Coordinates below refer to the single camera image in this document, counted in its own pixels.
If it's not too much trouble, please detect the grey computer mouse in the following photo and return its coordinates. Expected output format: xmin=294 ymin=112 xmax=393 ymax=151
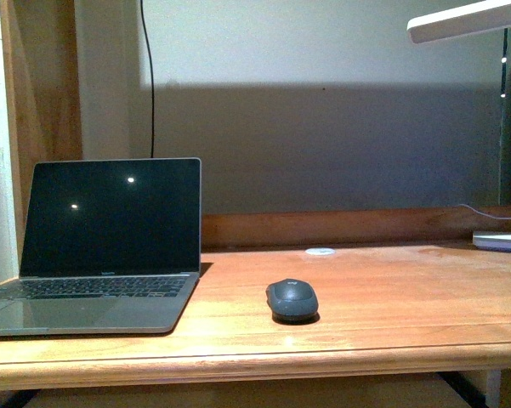
xmin=265 ymin=278 xmax=319 ymax=324

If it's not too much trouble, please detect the wooden desk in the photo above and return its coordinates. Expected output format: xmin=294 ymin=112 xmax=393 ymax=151
xmin=0 ymin=206 xmax=511 ymax=407

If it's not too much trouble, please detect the grey laptop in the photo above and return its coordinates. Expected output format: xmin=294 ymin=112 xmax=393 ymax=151
xmin=0 ymin=158 xmax=202 ymax=337

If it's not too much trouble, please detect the white desk lamp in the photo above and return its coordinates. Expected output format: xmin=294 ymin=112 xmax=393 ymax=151
xmin=406 ymin=0 xmax=511 ymax=253

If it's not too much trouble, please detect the white cable grommet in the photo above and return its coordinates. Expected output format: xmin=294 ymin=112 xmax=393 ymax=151
xmin=305 ymin=247 xmax=336 ymax=257

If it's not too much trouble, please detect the white lamp cable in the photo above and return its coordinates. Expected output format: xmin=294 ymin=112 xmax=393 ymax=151
xmin=457 ymin=203 xmax=511 ymax=221

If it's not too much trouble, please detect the black cable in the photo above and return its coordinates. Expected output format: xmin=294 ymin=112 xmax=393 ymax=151
xmin=139 ymin=0 xmax=156 ymax=159

